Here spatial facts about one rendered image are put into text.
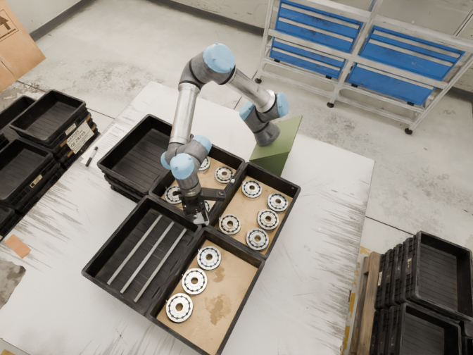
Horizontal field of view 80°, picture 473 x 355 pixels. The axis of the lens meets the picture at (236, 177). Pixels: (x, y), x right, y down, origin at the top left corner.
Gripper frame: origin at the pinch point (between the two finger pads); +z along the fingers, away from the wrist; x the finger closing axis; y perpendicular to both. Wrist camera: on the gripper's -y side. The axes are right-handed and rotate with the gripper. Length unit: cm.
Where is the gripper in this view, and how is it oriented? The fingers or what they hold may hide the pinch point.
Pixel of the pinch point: (207, 217)
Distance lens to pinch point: 120.0
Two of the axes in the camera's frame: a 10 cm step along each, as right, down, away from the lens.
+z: 1.1, 6.3, 7.7
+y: -9.7, 2.4, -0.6
